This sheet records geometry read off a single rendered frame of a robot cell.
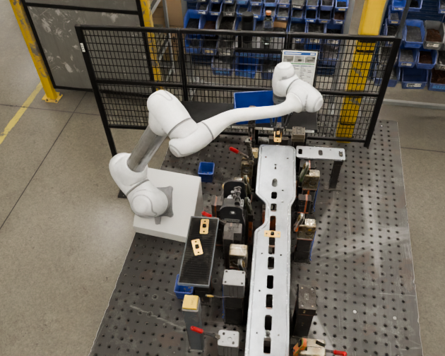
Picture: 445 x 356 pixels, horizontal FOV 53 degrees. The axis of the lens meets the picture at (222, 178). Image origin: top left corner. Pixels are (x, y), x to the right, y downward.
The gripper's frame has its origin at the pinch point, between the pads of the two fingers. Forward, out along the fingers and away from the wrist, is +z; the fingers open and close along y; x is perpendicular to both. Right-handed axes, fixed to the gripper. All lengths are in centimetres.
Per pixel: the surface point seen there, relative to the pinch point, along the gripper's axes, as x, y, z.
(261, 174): -5.5, -7.3, 28.7
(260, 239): -51, -6, 29
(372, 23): 57, 49, -33
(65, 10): 173, -187, 28
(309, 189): -8.9, 20.5, 35.7
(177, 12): 254, -105, 68
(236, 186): -29.2, -20.1, 14.1
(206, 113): 42, -45, 26
